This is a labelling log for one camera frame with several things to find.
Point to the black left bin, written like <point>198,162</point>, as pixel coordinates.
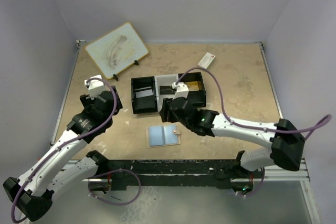
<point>145,104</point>

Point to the white middle bin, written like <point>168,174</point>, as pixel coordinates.
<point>163,80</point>

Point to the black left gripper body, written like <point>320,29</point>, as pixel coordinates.
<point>87,102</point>

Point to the black card in middle bin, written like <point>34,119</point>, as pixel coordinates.
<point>166,90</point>

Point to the black bin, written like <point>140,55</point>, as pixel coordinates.
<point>145,104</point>
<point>197,98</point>

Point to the white board with wooden frame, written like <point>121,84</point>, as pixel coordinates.
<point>117,50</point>

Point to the small white red box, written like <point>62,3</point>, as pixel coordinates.
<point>206,60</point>

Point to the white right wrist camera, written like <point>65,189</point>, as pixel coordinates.
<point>181,90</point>

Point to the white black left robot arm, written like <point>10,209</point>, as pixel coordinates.
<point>32,193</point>

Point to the gold card in right bin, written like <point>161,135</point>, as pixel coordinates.
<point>194,85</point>

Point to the beige card holder wallet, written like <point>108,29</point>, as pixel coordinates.
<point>163,135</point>

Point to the black board stand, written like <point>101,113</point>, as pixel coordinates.
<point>125,71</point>

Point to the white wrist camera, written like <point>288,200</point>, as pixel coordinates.
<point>94,85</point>
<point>181,90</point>

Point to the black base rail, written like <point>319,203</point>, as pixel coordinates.
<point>217,173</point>

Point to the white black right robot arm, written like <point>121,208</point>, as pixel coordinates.
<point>280,144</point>

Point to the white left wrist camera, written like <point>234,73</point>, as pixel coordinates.
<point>94,85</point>

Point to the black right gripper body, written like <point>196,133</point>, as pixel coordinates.
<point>188,124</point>

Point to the white card in left bin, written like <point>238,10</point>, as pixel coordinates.
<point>143,93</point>

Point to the black right bin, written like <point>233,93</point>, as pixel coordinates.
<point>197,98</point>

